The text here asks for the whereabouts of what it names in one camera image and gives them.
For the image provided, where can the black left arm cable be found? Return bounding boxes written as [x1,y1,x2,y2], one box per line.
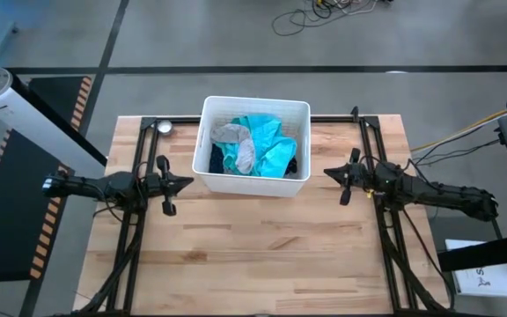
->
[92,160,151,224]

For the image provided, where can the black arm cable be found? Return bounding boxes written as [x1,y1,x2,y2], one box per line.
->
[361,154,398,171]
[92,160,151,224]

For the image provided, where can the dark grey garment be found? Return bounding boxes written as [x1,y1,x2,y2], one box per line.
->
[210,122,257,175]

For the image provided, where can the white perforated plastic basket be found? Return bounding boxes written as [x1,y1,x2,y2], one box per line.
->
[191,95,312,198]

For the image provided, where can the teal garment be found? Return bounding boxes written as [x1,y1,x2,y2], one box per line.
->
[221,113,298,180]

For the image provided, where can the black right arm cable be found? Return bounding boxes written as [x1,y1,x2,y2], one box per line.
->
[361,154,398,171]

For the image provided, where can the black floor cables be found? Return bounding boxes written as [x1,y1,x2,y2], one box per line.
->
[411,139,501,167]

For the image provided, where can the white tower fan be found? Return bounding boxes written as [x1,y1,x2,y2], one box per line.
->
[0,66,108,177]

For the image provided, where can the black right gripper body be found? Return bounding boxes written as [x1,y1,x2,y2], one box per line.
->
[339,147,371,207]

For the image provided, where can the white cable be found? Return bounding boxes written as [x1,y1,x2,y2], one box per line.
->
[411,101,507,154]

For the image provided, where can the black orange-striped floor mat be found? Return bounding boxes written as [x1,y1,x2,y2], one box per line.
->
[0,75,94,283]

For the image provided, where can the white printed paper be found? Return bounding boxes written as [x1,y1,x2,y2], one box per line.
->
[445,239,507,299]

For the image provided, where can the dark grey floor plate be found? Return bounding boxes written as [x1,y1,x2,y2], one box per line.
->
[429,214,503,247]

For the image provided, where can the black aluminium rig frame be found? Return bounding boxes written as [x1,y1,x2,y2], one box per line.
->
[55,105,457,317]

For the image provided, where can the yellow cable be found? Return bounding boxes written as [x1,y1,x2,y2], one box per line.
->
[411,99,507,151]

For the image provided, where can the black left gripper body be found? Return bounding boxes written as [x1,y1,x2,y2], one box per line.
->
[146,154,177,217]

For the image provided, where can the navy dotted garment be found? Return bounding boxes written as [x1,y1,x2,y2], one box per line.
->
[208,144,226,174]

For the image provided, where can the tangled floor cable bundle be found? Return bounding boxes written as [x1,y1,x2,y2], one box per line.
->
[271,0,391,37]

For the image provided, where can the black beam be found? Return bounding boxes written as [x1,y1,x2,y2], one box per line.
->
[437,229,507,274]

